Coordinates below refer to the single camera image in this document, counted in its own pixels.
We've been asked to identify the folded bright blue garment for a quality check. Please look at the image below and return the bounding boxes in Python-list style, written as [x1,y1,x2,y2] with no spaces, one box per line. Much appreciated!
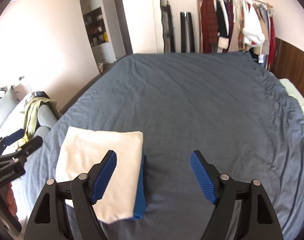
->
[130,154,146,220]

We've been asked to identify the dark red plaid coat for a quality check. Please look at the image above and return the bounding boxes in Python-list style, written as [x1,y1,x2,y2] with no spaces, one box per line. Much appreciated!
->
[200,0,218,54]

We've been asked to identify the person's left hand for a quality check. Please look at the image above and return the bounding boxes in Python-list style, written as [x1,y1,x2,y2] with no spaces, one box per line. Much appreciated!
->
[3,183,17,217]

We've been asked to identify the wavy standing mirror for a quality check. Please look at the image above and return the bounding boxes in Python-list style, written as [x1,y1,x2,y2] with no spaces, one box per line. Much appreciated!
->
[152,0,164,54]

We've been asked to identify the red hanging garment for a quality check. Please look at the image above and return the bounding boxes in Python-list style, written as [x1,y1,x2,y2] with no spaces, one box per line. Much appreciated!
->
[268,16,276,68]

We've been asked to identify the cream white shorts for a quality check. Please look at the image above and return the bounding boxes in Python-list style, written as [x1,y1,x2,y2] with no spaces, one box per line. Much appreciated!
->
[56,126,146,224]

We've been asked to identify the white hanging jacket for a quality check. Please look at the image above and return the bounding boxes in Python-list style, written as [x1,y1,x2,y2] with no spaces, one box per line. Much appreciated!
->
[242,1,265,47]

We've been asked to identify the green garment on chair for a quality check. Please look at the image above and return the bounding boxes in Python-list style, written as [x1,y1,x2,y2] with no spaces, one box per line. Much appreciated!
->
[23,97,61,141]

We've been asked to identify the black cylinder tower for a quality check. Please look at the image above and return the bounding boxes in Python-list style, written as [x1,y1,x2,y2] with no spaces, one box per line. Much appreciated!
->
[180,11,195,53]

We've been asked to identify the light grey armchair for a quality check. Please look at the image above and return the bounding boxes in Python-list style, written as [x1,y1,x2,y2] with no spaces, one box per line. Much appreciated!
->
[0,87,59,147]

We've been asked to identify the arched wall shelf niche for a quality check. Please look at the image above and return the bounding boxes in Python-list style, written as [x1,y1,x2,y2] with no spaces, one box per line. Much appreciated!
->
[80,0,116,64]

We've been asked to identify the black ladder stand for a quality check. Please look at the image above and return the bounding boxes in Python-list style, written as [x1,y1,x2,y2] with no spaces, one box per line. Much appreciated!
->
[161,1,175,53]

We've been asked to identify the grey-blue duvet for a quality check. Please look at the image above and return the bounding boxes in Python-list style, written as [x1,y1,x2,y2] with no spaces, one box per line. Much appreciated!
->
[23,53,304,239]

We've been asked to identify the pale green pillow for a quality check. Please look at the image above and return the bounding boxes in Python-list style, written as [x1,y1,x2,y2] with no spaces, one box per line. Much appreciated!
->
[279,79,304,114]

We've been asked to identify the wooden headboard panel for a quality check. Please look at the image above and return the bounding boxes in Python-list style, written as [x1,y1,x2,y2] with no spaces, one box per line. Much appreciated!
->
[270,38,304,97]

